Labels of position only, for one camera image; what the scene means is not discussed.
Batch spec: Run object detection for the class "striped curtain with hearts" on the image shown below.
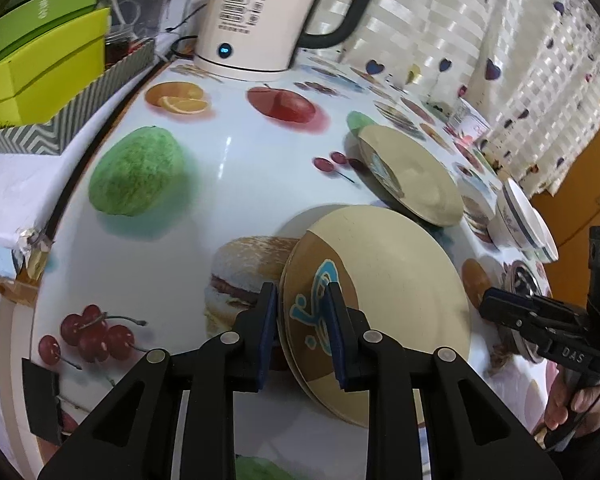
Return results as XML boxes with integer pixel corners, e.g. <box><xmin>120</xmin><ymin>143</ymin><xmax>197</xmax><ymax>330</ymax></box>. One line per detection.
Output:
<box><xmin>300</xmin><ymin>0</ymin><xmax>600</xmax><ymax>197</ymax></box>

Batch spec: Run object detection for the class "grey zigzag striped box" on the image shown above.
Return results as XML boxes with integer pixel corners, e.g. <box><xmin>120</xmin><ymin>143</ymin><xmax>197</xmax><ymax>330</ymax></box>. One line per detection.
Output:
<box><xmin>0</xmin><ymin>37</ymin><xmax>157</xmax><ymax>157</ymax></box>

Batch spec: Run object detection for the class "clear container orange lid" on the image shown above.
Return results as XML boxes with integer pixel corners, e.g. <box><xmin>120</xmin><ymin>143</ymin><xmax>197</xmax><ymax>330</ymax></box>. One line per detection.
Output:
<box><xmin>47</xmin><ymin>0</ymin><xmax>191</xmax><ymax>70</ymax></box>

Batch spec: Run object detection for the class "dark green box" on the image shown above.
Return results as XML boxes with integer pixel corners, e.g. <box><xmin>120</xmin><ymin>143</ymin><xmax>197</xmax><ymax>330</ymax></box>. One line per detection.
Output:
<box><xmin>0</xmin><ymin>0</ymin><xmax>103</xmax><ymax>68</ymax></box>

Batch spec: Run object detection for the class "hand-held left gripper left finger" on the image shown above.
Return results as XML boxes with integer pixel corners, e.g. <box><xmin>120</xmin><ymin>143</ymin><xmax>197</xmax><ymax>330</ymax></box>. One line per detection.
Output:
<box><xmin>37</xmin><ymin>282</ymin><xmax>281</xmax><ymax>480</ymax></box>

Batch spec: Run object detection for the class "white electric kettle black handle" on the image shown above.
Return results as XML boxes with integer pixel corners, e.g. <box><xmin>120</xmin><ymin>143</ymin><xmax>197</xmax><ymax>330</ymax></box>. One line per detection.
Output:
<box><xmin>194</xmin><ymin>0</ymin><xmax>384</xmax><ymax>81</ymax></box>

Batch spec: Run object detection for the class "person's right hand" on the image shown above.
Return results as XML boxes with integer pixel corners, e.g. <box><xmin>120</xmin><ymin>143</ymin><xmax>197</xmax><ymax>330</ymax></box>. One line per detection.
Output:
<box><xmin>544</xmin><ymin>372</ymin><xmax>600</xmax><ymax>442</ymax></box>

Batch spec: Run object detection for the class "white ceramic bowl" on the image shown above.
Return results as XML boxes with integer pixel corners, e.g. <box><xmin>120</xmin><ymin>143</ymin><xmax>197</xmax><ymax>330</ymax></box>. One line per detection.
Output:
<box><xmin>487</xmin><ymin>177</ymin><xmax>559</xmax><ymax>264</ymax></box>

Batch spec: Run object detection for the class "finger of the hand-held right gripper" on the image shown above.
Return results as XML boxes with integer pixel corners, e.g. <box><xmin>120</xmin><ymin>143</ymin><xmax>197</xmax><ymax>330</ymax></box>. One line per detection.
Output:
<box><xmin>479</xmin><ymin>287</ymin><xmax>588</xmax><ymax>358</ymax></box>

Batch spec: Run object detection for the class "white yogurt cup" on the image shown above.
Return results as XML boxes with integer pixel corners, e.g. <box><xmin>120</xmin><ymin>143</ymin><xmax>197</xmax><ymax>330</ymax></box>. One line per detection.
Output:
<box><xmin>446</xmin><ymin>99</ymin><xmax>492</xmax><ymax>147</ymax></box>

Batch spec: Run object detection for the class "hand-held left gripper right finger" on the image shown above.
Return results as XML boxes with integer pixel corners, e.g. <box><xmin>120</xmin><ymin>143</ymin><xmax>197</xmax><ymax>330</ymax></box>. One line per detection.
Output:
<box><xmin>326</xmin><ymin>282</ymin><xmax>563</xmax><ymax>480</ymax></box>

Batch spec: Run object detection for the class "wooden cabinet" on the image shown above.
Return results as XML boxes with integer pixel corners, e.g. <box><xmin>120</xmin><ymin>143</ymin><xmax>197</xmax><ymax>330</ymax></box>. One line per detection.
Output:
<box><xmin>530</xmin><ymin>105</ymin><xmax>600</xmax><ymax>306</ymax></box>

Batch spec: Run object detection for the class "fruit print tablecloth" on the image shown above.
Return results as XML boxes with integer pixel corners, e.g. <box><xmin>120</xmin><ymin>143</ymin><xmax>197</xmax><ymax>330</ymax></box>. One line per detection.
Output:
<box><xmin>0</xmin><ymin>52</ymin><xmax>556</xmax><ymax>480</ymax></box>

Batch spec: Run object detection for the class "black tape patch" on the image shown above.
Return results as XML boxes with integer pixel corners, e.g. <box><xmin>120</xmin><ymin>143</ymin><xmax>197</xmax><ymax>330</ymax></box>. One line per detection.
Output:
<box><xmin>21</xmin><ymin>357</ymin><xmax>64</xmax><ymax>447</ymax></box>

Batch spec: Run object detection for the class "metal bowl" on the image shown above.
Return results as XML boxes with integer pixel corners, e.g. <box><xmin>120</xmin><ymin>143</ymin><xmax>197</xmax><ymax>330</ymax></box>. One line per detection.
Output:
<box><xmin>499</xmin><ymin>260</ymin><xmax>553</xmax><ymax>363</ymax></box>

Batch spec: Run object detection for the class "lime green box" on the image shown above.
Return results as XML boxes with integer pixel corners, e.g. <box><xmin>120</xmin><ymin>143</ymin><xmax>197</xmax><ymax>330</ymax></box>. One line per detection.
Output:
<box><xmin>0</xmin><ymin>7</ymin><xmax>107</xmax><ymax>127</ymax></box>

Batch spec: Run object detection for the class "beige plate blue print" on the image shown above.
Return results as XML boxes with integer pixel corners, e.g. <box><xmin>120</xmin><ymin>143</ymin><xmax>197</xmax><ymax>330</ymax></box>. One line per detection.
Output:
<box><xmin>356</xmin><ymin>125</ymin><xmax>465</xmax><ymax>227</ymax></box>
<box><xmin>277</xmin><ymin>205</ymin><xmax>472</xmax><ymax>429</ymax></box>

